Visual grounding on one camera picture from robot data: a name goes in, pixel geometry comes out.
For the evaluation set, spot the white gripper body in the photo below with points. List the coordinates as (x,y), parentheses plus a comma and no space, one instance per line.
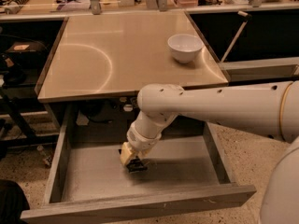
(139,141)

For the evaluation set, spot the black rxbar chocolate wrapper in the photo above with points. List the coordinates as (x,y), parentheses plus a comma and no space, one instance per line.
(136,165)

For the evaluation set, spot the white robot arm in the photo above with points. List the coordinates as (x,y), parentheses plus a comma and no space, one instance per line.
(269,109)

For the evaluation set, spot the grey wooden open drawer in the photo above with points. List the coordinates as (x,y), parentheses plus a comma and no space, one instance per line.
(187,172)

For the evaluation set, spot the white ceramic bowl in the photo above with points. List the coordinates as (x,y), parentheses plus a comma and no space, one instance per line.
(184,48)

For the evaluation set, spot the black stand left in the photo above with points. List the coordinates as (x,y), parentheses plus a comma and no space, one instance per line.
(30,136)

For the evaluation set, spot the black round object bottom left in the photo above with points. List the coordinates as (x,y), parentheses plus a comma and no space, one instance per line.
(12,202)

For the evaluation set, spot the black box with label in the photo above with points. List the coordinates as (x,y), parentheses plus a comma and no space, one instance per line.
(28,54)

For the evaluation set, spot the white stick with black tip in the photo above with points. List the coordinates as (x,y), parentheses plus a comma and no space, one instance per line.
(246,17)

